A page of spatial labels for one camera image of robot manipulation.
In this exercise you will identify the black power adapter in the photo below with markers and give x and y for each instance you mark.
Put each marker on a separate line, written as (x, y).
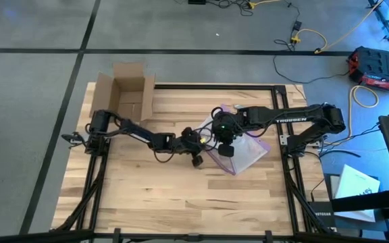
(297, 25)

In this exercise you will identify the brown Sephora cardboard box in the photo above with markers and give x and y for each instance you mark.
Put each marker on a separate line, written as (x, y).
(127, 94)

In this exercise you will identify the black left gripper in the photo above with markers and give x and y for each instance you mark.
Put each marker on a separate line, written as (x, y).
(192, 141)

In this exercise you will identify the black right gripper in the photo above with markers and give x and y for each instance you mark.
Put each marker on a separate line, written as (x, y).
(225, 128)

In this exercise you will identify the white box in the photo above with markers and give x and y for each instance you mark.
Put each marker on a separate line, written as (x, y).
(356, 189)

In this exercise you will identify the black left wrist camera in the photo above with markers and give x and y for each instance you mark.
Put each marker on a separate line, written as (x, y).
(197, 161)

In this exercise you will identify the black table frame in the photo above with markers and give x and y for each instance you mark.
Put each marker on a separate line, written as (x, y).
(194, 86)

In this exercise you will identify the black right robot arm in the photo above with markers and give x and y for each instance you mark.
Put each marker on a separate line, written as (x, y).
(289, 118)

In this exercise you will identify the black frame crossbar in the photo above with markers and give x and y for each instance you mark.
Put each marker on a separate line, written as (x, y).
(46, 236)

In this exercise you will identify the black power box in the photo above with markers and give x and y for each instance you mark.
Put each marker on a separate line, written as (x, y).
(196, 1)

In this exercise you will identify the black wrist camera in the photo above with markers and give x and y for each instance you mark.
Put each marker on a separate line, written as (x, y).
(226, 150)
(197, 161)

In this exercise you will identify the red black tool case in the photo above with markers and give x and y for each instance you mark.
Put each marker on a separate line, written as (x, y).
(380, 65)

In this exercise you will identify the purple-edged mesh zip pouch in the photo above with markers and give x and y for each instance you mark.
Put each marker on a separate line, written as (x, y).
(248, 155)

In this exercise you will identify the black Netgear device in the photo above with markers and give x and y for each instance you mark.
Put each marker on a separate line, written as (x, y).
(323, 214)

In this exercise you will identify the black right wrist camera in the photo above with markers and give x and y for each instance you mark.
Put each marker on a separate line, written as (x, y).
(226, 150)

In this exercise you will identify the grey box cutter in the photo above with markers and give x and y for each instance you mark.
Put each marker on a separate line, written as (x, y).
(239, 106)

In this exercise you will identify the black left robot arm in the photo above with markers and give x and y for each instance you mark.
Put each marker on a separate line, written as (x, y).
(137, 133)

